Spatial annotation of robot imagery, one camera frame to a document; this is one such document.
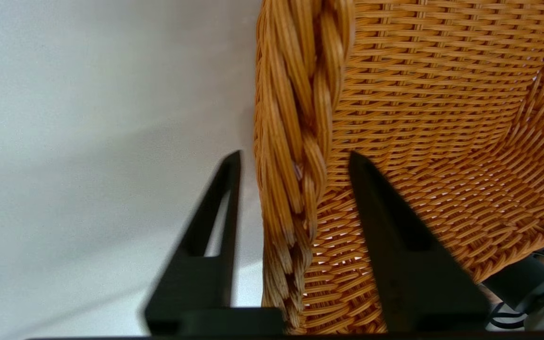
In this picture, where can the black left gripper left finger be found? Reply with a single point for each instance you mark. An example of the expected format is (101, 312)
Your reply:
(196, 278)

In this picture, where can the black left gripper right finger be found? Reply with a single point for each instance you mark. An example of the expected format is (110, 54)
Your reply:
(409, 274)

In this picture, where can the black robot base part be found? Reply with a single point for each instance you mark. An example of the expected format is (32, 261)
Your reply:
(522, 283)

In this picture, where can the orange woven wicker basket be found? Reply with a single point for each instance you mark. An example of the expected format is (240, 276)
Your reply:
(442, 118)

